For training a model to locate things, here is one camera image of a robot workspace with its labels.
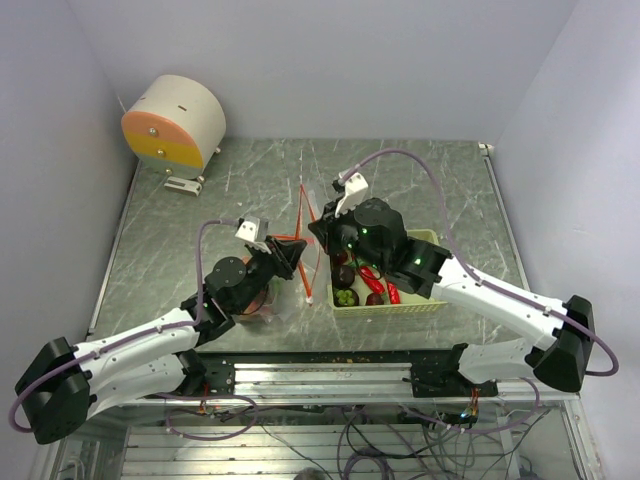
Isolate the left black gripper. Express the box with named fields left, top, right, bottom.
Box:
left=233, top=234, right=306, bottom=312

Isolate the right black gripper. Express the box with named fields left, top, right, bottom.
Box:
left=308, top=196, right=388, bottom=273

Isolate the clear zip bag orange zipper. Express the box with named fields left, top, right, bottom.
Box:
left=236, top=182, right=328, bottom=324

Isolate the red cherry bunch with leaves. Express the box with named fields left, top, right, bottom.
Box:
left=237, top=288, right=277, bottom=323

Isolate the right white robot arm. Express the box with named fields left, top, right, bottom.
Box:
left=308, top=198, right=594, bottom=396

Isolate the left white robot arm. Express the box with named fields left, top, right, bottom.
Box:
left=8, top=236, right=307, bottom=445

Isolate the dark purple plum top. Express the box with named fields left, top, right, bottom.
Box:
left=331, top=251, right=350, bottom=266

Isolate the dark purple plum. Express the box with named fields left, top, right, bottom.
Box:
left=331, top=265, right=356, bottom=290
left=331, top=251, right=350, bottom=266
left=365, top=293, right=384, bottom=306

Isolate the dark purple plum middle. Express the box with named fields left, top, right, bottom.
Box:
left=331, top=265, right=356, bottom=290

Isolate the red chili pepper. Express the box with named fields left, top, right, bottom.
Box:
left=357, top=266, right=385, bottom=295
left=386, top=282, right=401, bottom=305

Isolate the small green grape bunch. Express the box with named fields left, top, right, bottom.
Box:
left=333, top=288, right=360, bottom=308

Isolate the dark purple plum bottom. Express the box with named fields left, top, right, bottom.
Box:
left=365, top=293, right=384, bottom=306

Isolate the cream plastic basket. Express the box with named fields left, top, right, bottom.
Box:
left=327, top=251, right=445, bottom=317

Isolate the round pastel drawer cabinet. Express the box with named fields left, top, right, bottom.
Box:
left=121, top=74, right=227, bottom=181

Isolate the white corner clip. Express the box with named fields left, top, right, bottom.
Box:
left=478, top=142, right=494, bottom=154

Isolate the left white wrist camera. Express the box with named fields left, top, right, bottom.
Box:
left=235, top=216, right=271, bottom=253

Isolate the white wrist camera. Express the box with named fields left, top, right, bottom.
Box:
left=235, top=216, right=271, bottom=253
left=335, top=170, right=369, bottom=218

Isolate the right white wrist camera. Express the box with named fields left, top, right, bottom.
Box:
left=335, top=170, right=369, bottom=218

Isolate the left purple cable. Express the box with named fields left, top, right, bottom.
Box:
left=8, top=218, right=246, bottom=434

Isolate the purple cable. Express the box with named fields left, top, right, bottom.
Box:
left=8, top=218, right=246, bottom=434
left=338, top=148, right=620, bottom=377

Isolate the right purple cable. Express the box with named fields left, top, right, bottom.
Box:
left=338, top=148, right=620, bottom=377

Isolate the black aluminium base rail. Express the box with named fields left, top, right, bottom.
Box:
left=171, top=349, right=498, bottom=403

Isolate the small white metal bracket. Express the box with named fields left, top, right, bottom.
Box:
left=164, top=176, right=202, bottom=197

